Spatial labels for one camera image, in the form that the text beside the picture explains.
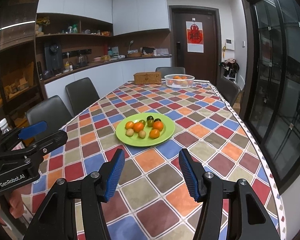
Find green plate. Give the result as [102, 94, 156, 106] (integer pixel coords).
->
[116, 113, 175, 147]

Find black framed glass sliding door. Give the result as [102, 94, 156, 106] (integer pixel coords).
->
[241, 0, 300, 193]

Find yellow flower bunch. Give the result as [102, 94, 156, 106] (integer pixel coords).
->
[36, 16, 50, 27]

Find colourful checked tablecloth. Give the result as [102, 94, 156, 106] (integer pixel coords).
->
[22, 80, 287, 240]

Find clear water bottle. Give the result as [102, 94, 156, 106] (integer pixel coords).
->
[0, 119, 12, 133]

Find person's left hand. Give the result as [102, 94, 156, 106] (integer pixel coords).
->
[7, 191, 25, 220]

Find brown cabinet with boxes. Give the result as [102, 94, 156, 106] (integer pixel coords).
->
[0, 42, 44, 120]

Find dark brown door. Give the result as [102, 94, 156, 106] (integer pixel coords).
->
[169, 6, 219, 85]

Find red and white wall calendar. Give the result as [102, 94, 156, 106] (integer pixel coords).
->
[186, 21, 204, 53]

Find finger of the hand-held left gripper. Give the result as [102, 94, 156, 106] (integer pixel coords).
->
[0, 129, 68, 180]
[0, 120, 47, 153]

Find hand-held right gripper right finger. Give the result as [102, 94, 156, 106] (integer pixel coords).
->
[178, 148, 280, 240]

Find woven wicker box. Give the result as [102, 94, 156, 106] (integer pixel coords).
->
[133, 72, 162, 85]

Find white upper cabinets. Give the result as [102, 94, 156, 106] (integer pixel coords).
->
[36, 0, 171, 37]

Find white rack with clothes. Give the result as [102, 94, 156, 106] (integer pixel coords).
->
[220, 58, 240, 82]

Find white plastic basket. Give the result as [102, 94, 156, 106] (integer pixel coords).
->
[164, 74, 195, 88]

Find white base cabinet with counter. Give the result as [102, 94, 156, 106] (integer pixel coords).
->
[44, 56, 172, 105]

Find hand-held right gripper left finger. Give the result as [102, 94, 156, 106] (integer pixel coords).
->
[22, 148, 126, 240]

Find dark leather dining chair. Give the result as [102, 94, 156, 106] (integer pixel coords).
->
[155, 67, 186, 75]
[25, 95, 73, 140]
[216, 77, 241, 108]
[65, 77, 100, 117]

